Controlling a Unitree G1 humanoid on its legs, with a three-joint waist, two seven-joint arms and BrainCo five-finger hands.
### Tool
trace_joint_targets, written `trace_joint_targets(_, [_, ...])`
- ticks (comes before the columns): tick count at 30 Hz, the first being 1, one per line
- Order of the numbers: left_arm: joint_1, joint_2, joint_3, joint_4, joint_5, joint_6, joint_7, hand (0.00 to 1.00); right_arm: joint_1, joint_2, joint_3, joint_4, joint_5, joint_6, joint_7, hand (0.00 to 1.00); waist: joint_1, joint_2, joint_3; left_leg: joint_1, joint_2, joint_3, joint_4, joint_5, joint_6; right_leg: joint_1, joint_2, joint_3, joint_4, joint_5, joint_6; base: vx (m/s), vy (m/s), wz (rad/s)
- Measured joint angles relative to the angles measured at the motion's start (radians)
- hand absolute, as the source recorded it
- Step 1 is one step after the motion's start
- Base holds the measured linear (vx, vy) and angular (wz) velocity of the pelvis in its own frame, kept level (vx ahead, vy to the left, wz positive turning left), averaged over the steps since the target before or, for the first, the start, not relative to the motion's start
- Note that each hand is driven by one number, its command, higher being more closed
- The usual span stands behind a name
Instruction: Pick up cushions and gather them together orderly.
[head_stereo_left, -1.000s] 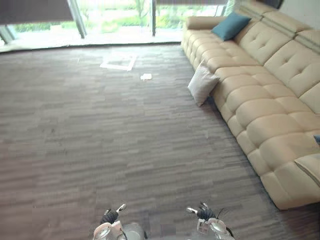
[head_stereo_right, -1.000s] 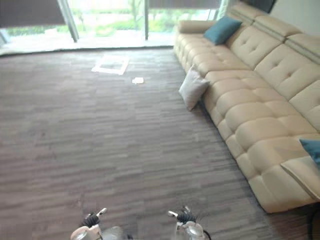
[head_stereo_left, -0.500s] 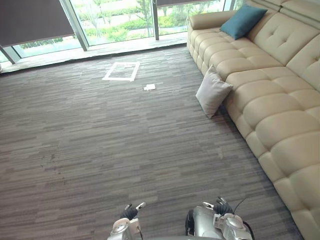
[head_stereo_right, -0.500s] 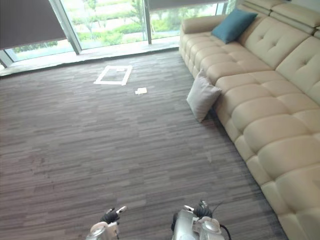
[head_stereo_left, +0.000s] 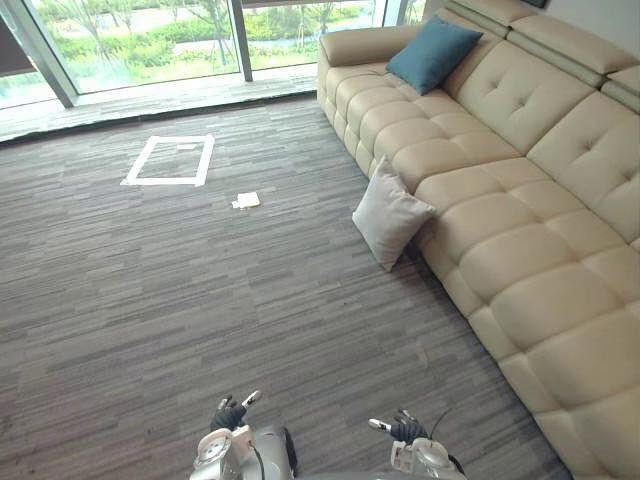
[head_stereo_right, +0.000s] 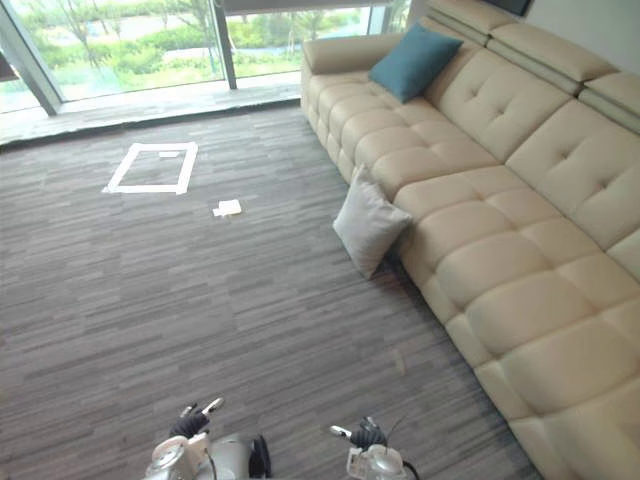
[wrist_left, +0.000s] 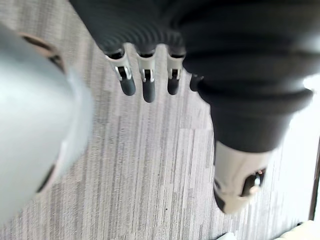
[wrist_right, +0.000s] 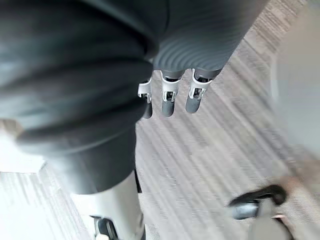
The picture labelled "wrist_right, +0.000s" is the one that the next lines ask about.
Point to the right robot hand black cloth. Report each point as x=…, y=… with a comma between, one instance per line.
x=75, y=75

